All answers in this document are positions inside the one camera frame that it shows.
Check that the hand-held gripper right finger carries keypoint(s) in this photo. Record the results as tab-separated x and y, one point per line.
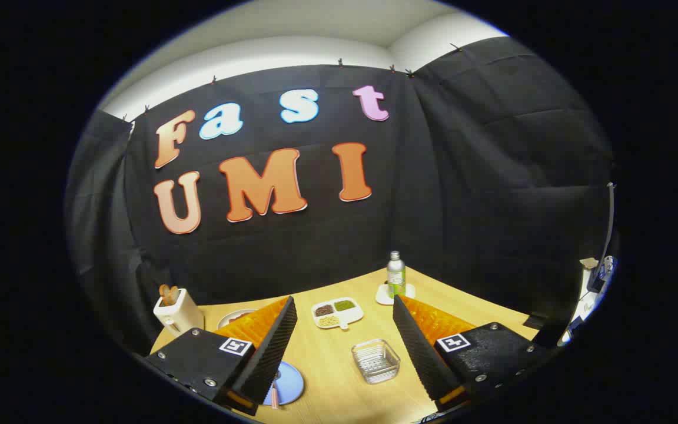
421	353

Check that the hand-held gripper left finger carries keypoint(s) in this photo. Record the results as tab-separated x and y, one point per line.
268	353

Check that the blue round plate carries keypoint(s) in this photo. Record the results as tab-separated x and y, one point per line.
289	383

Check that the white oval food plate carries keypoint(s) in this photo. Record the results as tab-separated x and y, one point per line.
230	318

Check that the small white square dish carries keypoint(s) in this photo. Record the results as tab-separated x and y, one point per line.
409	291

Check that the heap of yellow soybeans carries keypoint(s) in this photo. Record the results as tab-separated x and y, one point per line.
328	321

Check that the heap of dark red beans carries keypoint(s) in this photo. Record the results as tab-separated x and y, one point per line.
324	310

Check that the white divided snack dish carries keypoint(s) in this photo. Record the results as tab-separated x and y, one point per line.
351	316

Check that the silver bottle with green label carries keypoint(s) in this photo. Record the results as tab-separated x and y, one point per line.
396	277

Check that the heap of green beans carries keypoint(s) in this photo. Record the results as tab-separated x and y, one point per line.
344	305

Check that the cream white toaster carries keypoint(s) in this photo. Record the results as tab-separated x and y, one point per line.
179	318

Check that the brown toast slice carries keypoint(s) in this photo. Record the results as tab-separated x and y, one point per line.
164	294
173	295

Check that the grey metal stand pole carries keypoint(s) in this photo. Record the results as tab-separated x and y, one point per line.
609	224

